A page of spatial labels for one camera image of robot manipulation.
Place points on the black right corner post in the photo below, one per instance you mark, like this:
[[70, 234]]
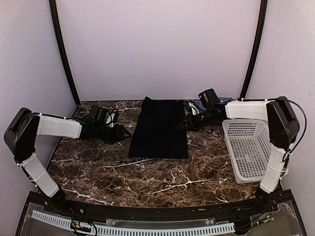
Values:
[[255, 48]]

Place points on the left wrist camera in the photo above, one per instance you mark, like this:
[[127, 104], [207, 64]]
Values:
[[112, 118]]

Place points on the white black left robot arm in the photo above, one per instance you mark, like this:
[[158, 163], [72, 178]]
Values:
[[33, 136]]

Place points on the blue checkered shirt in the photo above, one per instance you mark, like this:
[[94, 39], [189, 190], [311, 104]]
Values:
[[201, 106]]

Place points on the white plastic laundry basket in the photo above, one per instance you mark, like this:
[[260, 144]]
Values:
[[248, 145]]

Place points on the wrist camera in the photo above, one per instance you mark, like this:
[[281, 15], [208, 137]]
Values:
[[191, 107], [112, 118]]

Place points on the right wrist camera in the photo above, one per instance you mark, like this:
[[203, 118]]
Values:
[[191, 107]]

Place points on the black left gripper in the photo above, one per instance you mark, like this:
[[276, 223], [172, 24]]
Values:
[[118, 135]]

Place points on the black front table rail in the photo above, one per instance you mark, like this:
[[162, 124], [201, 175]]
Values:
[[237, 211]]

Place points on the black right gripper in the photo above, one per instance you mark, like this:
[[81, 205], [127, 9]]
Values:
[[192, 125]]

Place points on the black corner post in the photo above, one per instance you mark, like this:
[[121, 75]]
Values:
[[62, 51], [255, 48]]

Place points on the black garment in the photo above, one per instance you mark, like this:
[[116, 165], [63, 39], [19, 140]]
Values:
[[156, 134]]

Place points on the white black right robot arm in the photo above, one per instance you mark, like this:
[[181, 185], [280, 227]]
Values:
[[283, 126]]

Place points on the white slotted cable duct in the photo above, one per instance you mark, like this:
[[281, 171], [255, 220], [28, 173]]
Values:
[[135, 228]]

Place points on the black left corner post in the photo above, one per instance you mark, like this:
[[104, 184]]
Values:
[[62, 51]]

